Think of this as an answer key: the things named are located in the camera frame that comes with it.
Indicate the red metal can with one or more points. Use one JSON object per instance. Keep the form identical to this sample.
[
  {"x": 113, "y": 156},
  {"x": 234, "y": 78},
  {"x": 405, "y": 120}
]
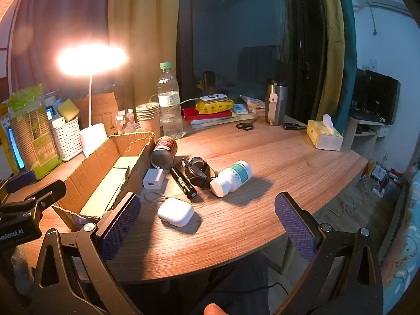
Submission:
[{"x": 164, "y": 147}]

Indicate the white hang tag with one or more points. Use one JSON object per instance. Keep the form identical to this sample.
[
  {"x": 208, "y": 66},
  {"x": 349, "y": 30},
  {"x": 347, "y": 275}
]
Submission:
[{"x": 273, "y": 97}]

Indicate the white desk lamp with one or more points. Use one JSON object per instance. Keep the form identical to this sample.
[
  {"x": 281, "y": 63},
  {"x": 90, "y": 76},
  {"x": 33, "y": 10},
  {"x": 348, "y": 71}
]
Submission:
[{"x": 93, "y": 137}]

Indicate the yellow curtain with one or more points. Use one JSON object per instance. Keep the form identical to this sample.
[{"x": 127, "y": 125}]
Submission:
[
  {"x": 331, "y": 55},
  {"x": 144, "y": 39}
]

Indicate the white side table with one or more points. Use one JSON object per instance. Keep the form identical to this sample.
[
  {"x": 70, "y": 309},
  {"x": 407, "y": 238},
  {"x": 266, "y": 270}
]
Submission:
[{"x": 362, "y": 134}]

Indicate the white plastic basket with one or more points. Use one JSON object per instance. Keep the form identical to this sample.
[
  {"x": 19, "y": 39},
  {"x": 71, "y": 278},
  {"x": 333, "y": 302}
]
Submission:
[{"x": 67, "y": 141}]

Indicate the dark glass door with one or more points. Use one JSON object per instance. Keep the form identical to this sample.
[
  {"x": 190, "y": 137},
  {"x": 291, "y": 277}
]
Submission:
[{"x": 236, "y": 23}]

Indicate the cardboard box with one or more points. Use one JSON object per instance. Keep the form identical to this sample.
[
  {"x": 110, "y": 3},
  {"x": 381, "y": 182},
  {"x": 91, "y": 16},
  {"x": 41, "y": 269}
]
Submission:
[{"x": 82, "y": 177}]

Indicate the red book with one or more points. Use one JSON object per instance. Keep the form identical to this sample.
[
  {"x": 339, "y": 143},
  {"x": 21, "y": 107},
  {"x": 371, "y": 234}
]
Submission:
[{"x": 193, "y": 114}]

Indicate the steel tumbler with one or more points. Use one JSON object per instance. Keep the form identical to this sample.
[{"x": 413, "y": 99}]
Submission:
[{"x": 277, "y": 108}]

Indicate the white paper packets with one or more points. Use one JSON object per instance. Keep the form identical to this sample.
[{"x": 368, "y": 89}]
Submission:
[{"x": 254, "y": 103}]

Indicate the green paper cup package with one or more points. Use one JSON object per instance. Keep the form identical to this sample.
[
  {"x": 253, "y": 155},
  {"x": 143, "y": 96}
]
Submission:
[{"x": 36, "y": 137}]

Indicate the white charger plug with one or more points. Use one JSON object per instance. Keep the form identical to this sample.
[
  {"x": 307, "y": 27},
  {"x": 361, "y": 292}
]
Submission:
[{"x": 152, "y": 178}]

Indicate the black flashlight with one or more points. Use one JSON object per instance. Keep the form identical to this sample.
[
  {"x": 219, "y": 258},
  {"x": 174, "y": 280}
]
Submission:
[{"x": 183, "y": 183}]

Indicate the brown lamp carton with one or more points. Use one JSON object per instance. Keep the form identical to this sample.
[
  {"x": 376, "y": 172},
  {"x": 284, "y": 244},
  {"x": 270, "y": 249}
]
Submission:
[{"x": 105, "y": 108}]

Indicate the black car key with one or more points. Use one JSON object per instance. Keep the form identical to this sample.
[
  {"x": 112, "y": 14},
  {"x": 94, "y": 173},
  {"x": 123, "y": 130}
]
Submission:
[{"x": 292, "y": 126}]

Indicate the teal curtain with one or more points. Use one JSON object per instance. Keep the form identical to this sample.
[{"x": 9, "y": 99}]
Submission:
[{"x": 349, "y": 55}]

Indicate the person's dark trouser leg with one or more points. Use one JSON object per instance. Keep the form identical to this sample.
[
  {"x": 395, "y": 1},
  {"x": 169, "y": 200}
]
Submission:
[{"x": 229, "y": 285}]

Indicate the clear plastic water bottle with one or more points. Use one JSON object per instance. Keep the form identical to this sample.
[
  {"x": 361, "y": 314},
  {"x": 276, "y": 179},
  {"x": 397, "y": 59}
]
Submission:
[{"x": 170, "y": 105}]

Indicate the yellow wipes pack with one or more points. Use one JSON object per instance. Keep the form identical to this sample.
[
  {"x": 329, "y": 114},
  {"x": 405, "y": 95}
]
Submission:
[{"x": 213, "y": 107}]

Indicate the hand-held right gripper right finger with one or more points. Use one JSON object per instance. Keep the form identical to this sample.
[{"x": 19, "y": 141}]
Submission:
[{"x": 293, "y": 223}]

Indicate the yellow tissue box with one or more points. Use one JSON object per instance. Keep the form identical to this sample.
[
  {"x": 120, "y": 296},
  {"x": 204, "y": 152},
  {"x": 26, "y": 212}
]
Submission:
[{"x": 323, "y": 137}]

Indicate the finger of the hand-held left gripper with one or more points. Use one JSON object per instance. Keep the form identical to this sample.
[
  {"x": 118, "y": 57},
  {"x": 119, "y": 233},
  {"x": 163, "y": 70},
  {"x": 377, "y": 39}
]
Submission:
[
  {"x": 42, "y": 194},
  {"x": 19, "y": 179}
]

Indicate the black monitor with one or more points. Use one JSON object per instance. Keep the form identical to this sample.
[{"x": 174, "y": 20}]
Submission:
[{"x": 380, "y": 95}]

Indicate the yellow packet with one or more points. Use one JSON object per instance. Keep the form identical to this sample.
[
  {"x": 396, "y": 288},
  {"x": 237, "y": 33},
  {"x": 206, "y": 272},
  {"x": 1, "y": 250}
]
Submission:
[{"x": 5, "y": 144}]

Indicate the stack of brown paper cups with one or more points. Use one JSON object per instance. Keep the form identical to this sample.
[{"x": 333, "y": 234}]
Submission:
[{"x": 147, "y": 121}]

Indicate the printed blanket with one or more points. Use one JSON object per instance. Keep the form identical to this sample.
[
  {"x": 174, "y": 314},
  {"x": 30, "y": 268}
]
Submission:
[{"x": 403, "y": 252}]

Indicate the white pill bottle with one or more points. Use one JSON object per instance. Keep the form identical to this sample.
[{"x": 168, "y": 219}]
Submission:
[{"x": 233, "y": 177}]

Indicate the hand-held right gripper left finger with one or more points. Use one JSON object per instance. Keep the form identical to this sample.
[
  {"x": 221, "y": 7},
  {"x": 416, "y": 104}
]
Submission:
[{"x": 121, "y": 223}]

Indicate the blue white tissue pack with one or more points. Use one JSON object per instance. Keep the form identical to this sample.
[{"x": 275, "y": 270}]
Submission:
[{"x": 240, "y": 109}]

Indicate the yellow green sponge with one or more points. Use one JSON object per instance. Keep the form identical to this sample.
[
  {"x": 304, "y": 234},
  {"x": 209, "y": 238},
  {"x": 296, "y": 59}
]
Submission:
[{"x": 69, "y": 108}]

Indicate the white packet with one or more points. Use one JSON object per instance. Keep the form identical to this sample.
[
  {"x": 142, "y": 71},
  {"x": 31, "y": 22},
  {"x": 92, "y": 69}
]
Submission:
[{"x": 57, "y": 122}]

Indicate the black scissors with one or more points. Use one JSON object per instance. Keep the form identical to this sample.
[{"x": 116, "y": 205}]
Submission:
[{"x": 242, "y": 125}]

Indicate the white earbuds case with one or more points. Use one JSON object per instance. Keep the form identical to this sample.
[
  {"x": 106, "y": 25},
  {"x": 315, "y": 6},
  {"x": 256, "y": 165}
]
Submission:
[{"x": 175, "y": 211}]

